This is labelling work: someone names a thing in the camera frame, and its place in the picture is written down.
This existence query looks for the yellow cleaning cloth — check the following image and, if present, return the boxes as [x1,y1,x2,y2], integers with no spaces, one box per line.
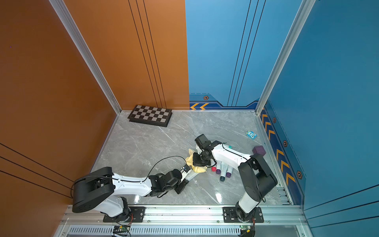
[185,149,207,173]

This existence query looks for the white tube black cap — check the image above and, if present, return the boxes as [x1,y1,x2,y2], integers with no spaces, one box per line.
[184,169,198,181]

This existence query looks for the white toothpaste tube purple cap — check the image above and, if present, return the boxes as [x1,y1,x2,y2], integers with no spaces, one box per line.
[226,166,234,178]

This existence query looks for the white tube green cap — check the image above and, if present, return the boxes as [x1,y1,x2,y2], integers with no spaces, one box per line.
[224,144,233,149]

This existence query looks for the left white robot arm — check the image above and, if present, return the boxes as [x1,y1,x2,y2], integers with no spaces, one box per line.
[72,165,195,222]

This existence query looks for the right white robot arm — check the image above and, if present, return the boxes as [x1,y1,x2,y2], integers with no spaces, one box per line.
[193,138,278,222]

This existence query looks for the teal small toy card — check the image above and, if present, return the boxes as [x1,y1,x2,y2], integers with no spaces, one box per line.
[246,131,257,140]

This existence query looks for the purple cube box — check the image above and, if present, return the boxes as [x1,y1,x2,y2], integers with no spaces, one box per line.
[252,145,266,156]

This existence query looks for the folding chessboard box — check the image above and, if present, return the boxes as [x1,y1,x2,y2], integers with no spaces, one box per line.
[128,105,172,127]

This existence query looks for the left green circuit board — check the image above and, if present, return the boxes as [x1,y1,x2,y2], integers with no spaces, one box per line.
[113,225,131,237]

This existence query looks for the green circuit board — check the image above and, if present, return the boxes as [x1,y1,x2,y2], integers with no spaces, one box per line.
[239,225,256,237]
[113,225,131,237]

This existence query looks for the right green circuit board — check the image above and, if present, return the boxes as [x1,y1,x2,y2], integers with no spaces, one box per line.
[239,225,256,237]

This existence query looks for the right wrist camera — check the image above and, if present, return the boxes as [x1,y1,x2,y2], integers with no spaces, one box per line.
[195,134,212,150]

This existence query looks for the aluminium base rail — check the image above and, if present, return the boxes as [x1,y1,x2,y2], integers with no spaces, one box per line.
[55,205,312,237]

